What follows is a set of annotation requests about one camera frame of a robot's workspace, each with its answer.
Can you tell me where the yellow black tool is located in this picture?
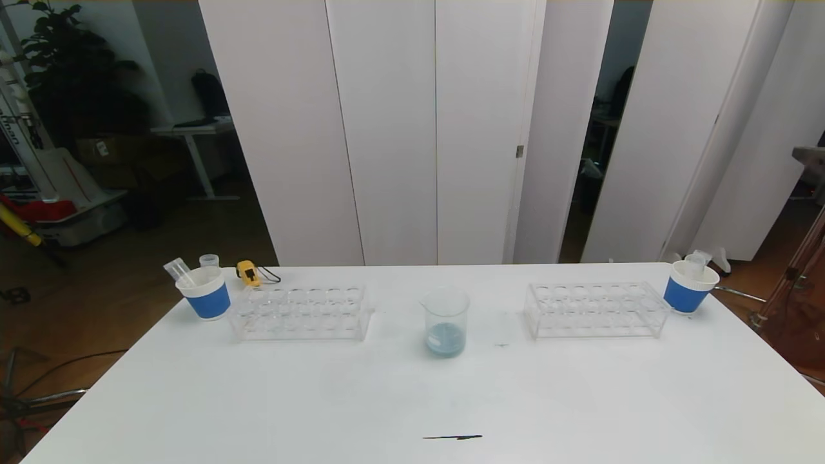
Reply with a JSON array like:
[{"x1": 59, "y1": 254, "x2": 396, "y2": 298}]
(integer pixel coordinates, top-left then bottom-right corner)
[{"x1": 0, "y1": 205, "x2": 44, "y2": 249}]

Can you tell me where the white folding screen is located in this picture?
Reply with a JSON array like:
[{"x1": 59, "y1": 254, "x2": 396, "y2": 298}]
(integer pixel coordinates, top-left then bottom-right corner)
[
  {"x1": 200, "y1": 0, "x2": 613, "y2": 267},
  {"x1": 580, "y1": 0, "x2": 825, "y2": 275}
]

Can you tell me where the clear plastic beaker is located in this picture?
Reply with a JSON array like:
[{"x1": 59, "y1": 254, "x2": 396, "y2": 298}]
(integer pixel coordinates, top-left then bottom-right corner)
[{"x1": 420, "y1": 286, "x2": 471, "y2": 358}]

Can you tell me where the black floor cable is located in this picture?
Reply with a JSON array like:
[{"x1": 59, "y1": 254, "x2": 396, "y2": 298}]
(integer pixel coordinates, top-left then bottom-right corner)
[{"x1": 13, "y1": 350, "x2": 130, "y2": 400}]

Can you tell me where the red flat object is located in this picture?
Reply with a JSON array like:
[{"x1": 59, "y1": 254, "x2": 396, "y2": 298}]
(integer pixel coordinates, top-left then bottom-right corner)
[{"x1": 0, "y1": 197, "x2": 78, "y2": 225}]

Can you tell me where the black backpack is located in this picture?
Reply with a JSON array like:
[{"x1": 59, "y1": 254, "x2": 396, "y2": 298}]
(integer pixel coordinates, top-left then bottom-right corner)
[{"x1": 192, "y1": 68, "x2": 231, "y2": 119}]

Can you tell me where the grey platform base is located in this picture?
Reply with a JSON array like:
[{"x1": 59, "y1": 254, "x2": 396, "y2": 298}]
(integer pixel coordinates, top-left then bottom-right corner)
[{"x1": 35, "y1": 193, "x2": 130, "y2": 249}]

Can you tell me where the white standing desk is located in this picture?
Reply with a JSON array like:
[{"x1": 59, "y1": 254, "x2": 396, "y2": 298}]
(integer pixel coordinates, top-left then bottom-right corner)
[{"x1": 152, "y1": 121, "x2": 240, "y2": 202}]

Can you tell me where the brown cardboard box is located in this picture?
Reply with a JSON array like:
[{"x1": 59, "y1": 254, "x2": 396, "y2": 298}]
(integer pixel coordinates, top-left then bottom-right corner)
[{"x1": 77, "y1": 137, "x2": 139, "y2": 191}]

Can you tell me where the yellow tape measure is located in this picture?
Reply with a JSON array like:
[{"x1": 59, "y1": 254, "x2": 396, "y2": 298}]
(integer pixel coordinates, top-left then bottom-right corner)
[{"x1": 237, "y1": 260, "x2": 283, "y2": 287}]

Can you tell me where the clear acrylic test tube rack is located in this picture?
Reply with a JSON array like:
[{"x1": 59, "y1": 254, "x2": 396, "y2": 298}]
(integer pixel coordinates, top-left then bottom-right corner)
[
  {"x1": 523, "y1": 281, "x2": 671, "y2": 340},
  {"x1": 230, "y1": 284, "x2": 376, "y2": 341}
]

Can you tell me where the test tube with red liquid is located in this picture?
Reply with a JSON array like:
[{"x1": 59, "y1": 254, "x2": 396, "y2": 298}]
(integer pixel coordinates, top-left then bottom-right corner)
[{"x1": 163, "y1": 257, "x2": 196, "y2": 289}]

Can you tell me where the grey metal chair base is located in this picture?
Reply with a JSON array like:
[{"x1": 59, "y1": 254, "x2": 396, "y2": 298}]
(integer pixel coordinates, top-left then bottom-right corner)
[{"x1": 0, "y1": 348, "x2": 91, "y2": 439}]

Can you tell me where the brown metal tripod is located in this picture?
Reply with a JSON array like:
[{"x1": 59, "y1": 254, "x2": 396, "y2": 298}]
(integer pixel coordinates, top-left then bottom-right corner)
[{"x1": 748, "y1": 203, "x2": 825, "y2": 387}]

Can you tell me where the blue white paper cup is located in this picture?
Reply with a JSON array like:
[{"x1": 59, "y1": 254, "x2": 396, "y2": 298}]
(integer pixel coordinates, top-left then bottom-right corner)
[
  {"x1": 663, "y1": 260, "x2": 721, "y2": 314},
  {"x1": 175, "y1": 266, "x2": 231, "y2": 321}
]

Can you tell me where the dark green potted plant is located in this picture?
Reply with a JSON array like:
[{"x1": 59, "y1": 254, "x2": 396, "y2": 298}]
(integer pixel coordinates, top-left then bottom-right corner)
[{"x1": 13, "y1": 0, "x2": 152, "y2": 152}]

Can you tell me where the chrome metal leg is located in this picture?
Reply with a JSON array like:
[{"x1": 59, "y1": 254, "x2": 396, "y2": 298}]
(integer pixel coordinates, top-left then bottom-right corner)
[{"x1": 709, "y1": 287, "x2": 764, "y2": 304}]

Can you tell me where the white banner stand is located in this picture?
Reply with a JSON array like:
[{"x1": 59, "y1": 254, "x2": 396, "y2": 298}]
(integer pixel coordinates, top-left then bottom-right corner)
[{"x1": 0, "y1": 48, "x2": 65, "y2": 204}]

